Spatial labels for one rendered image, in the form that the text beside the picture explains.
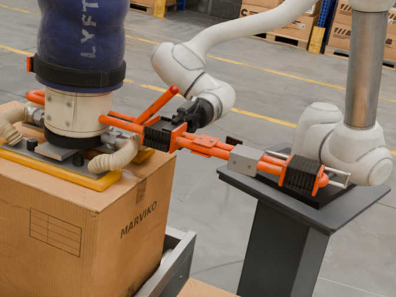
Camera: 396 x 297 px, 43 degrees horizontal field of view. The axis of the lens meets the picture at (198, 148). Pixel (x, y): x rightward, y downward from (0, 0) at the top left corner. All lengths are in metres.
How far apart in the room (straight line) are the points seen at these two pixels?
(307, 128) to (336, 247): 1.36
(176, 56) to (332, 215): 0.74
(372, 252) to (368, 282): 0.31
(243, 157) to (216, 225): 1.83
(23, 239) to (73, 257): 0.15
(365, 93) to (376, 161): 0.22
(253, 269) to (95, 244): 1.04
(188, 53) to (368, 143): 0.63
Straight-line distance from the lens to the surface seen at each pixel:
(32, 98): 1.42
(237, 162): 1.18
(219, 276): 2.61
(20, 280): 1.44
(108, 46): 1.24
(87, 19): 1.21
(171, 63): 1.52
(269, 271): 2.08
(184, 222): 2.96
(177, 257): 1.64
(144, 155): 1.40
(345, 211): 1.83
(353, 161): 1.70
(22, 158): 1.34
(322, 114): 1.83
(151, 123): 1.26
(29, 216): 1.31
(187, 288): 1.63
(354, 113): 1.67
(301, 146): 1.87
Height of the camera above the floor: 1.57
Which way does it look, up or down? 24 degrees down
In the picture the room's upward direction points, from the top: 9 degrees clockwise
